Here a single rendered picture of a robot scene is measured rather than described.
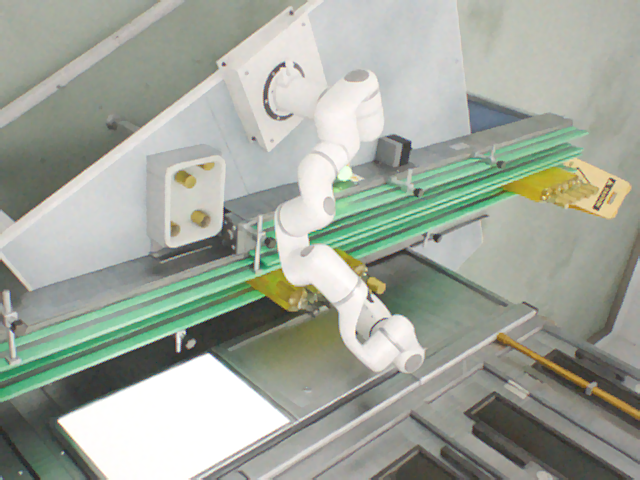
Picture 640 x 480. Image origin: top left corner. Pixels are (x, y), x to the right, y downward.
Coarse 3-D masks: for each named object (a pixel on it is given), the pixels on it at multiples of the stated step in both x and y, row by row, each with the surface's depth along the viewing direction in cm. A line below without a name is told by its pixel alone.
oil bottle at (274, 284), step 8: (272, 272) 193; (280, 272) 193; (248, 280) 196; (256, 280) 193; (264, 280) 190; (272, 280) 189; (280, 280) 189; (256, 288) 194; (264, 288) 191; (272, 288) 189; (280, 288) 186; (288, 288) 186; (296, 288) 187; (272, 296) 190; (280, 296) 187; (288, 296) 185; (296, 296) 184; (304, 296) 185; (280, 304) 188; (288, 304) 186; (296, 304) 184
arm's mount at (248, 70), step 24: (288, 24) 181; (240, 48) 179; (264, 48) 177; (288, 48) 183; (312, 48) 190; (240, 72) 174; (264, 72) 180; (312, 72) 193; (240, 96) 181; (264, 96) 182; (264, 120) 186; (288, 120) 193; (264, 144) 190
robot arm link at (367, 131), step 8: (328, 88) 176; (320, 96) 175; (376, 96) 165; (360, 104) 164; (368, 104) 165; (376, 104) 166; (360, 112) 166; (368, 112) 166; (376, 112) 167; (360, 120) 167; (368, 120) 167; (376, 120) 169; (360, 128) 169; (368, 128) 169; (376, 128) 170; (360, 136) 171; (368, 136) 171; (376, 136) 172
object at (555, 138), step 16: (576, 128) 303; (528, 144) 278; (544, 144) 279; (480, 160) 256; (416, 176) 235; (432, 176) 238; (448, 176) 238; (368, 192) 219; (384, 192) 221; (400, 192) 222; (336, 208) 207; (352, 208) 208; (272, 224) 193
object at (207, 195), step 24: (168, 168) 172; (192, 168) 184; (216, 168) 182; (168, 192) 172; (192, 192) 187; (216, 192) 185; (168, 216) 175; (216, 216) 188; (168, 240) 178; (192, 240) 184
